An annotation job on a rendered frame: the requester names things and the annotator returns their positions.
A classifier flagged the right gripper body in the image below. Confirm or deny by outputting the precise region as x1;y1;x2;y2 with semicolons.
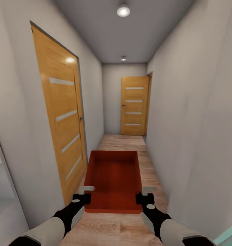
135;193;155;204

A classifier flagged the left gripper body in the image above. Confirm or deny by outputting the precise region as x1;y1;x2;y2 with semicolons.
72;194;91;204

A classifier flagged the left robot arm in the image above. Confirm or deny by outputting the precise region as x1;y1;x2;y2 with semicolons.
8;186;95;246

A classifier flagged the storage box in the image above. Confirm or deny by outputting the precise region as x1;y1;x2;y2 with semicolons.
84;150;144;214

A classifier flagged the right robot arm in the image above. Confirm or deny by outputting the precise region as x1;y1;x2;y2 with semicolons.
135;186;216;246

